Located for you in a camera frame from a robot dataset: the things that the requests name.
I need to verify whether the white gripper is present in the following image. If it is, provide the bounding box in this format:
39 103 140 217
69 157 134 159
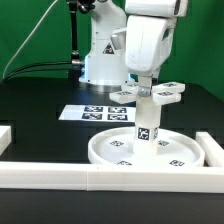
125 16 177 97

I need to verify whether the white cross-shaped table base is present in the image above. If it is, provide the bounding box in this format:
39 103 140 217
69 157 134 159
109 82 185 105

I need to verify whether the white round table top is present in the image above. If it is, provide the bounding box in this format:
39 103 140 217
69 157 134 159
88 127 205 169

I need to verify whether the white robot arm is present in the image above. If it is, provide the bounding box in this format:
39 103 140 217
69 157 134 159
79 0 188 92

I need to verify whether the white marker sheet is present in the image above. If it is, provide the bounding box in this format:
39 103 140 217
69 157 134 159
59 105 136 122

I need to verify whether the white right fence bar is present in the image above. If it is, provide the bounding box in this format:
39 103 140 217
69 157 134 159
196 132 224 167

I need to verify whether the white fence bar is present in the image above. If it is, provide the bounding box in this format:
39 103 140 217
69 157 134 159
0 162 224 193
196 132 224 167

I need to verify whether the white front fence bar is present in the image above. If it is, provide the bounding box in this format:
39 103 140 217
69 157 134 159
0 162 224 193

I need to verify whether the white left fence block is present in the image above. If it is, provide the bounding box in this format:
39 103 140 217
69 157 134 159
0 126 12 156

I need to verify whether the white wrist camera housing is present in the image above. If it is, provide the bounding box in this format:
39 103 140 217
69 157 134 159
125 0 188 18

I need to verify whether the black cable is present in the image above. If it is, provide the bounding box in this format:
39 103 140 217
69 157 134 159
0 60 81 84

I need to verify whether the grey cable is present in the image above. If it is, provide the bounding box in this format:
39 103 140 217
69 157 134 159
1 0 58 80

